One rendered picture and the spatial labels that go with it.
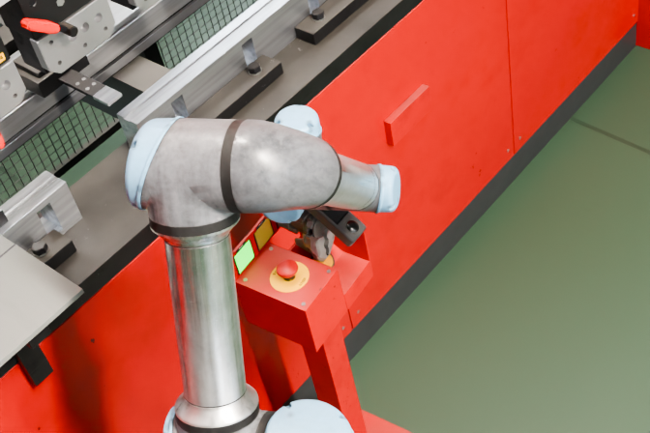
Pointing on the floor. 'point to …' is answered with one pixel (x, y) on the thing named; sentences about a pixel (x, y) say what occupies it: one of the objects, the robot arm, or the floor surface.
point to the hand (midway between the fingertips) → (326, 256)
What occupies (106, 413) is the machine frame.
